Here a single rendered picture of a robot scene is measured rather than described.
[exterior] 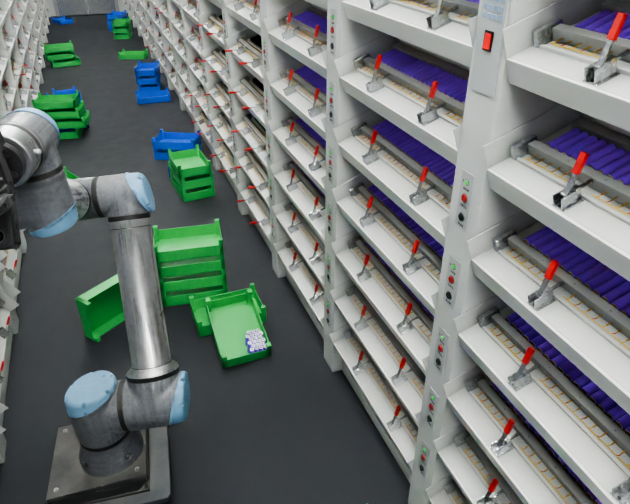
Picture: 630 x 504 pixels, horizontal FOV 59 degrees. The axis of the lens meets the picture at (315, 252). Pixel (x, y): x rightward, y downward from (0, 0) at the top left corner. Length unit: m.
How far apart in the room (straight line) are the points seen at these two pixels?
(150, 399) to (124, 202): 0.56
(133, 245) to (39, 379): 0.98
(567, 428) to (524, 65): 0.64
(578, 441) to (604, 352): 0.20
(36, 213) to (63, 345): 1.53
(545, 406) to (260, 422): 1.17
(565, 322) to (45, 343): 2.11
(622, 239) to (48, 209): 0.94
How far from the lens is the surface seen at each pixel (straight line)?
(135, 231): 1.63
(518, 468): 1.33
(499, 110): 1.07
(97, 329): 2.62
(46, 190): 1.09
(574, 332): 1.04
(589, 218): 0.96
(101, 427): 1.77
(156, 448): 2.00
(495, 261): 1.18
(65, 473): 1.95
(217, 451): 2.03
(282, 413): 2.11
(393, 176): 1.50
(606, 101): 0.89
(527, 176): 1.06
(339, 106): 1.70
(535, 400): 1.19
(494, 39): 1.06
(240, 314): 2.44
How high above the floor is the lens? 1.57
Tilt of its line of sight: 32 degrees down
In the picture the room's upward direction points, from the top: straight up
